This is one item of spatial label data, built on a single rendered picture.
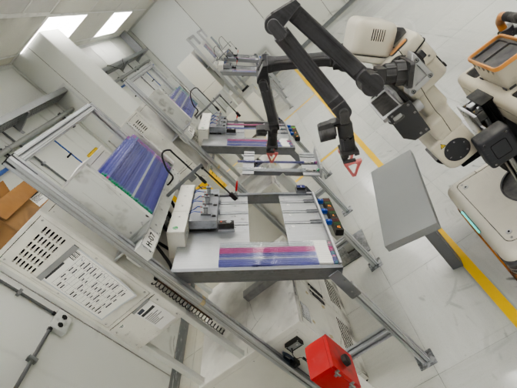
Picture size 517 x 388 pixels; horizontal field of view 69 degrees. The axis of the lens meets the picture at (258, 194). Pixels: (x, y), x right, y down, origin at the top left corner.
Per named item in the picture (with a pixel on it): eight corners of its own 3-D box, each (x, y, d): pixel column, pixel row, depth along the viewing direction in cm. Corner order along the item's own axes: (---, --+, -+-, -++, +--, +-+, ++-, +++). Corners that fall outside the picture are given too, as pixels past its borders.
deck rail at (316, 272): (340, 275, 159) (341, 264, 156) (341, 279, 157) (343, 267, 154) (171, 280, 156) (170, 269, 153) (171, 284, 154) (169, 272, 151)
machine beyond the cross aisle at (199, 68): (289, 94, 693) (216, 9, 623) (295, 104, 620) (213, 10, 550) (236, 142, 730) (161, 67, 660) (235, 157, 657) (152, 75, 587)
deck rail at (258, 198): (311, 201, 219) (312, 191, 217) (312, 202, 218) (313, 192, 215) (190, 203, 216) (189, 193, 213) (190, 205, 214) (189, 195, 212)
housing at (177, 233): (197, 206, 215) (195, 184, 209) (187, 258, 171) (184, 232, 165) (183, 206, 215) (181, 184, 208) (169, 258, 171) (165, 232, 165)
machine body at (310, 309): (341, 289, 252) (282, 234, 229) (376, 383, 189) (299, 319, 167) (270, 339, 269) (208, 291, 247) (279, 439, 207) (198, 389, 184)
